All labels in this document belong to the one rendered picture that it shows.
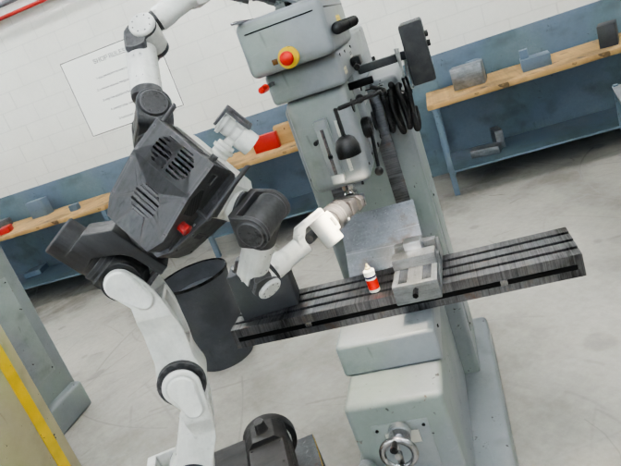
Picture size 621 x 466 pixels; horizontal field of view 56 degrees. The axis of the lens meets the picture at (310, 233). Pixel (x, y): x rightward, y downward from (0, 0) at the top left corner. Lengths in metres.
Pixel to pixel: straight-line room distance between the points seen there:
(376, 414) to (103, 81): 5.70
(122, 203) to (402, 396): 1.01
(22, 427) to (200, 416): 1.35
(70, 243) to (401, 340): 1.05
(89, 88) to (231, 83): 1.64
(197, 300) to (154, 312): 2.08
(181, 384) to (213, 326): 2.10
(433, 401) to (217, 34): 5.15
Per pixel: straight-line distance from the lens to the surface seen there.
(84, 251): 1.66
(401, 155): 2.37
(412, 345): 1.98
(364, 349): 2.00
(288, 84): 1.85
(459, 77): 5.66
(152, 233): 1.52
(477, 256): 2.15
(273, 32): 1.75
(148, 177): 1.51
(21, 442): 3.02
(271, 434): 2.14
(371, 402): 1.93
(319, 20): 1.72
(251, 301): 2.22
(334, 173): 1.88
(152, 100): 1.67
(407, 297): 1.95
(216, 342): 3.89
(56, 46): 7.25
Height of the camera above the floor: 1.81
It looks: 18 degrees down
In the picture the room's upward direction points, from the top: 20 degrees counter-clockwise
